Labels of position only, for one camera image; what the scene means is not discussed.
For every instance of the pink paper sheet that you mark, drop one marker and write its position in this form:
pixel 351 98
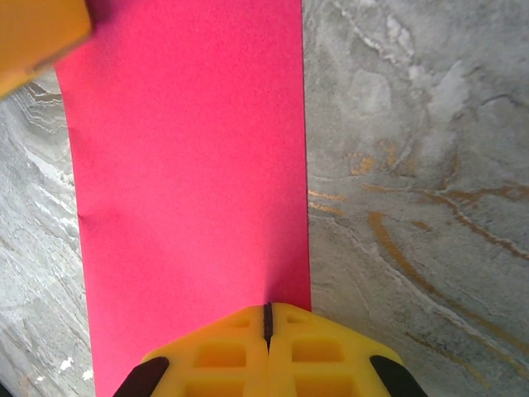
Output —
pixel 190 165

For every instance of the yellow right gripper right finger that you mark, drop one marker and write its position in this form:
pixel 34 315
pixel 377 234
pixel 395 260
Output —
pixel 322 372

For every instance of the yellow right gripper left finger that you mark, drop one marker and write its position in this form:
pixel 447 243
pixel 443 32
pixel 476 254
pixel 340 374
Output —
pixel 219 372

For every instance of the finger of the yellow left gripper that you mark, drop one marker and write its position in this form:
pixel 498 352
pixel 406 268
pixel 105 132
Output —
pixel 33 33

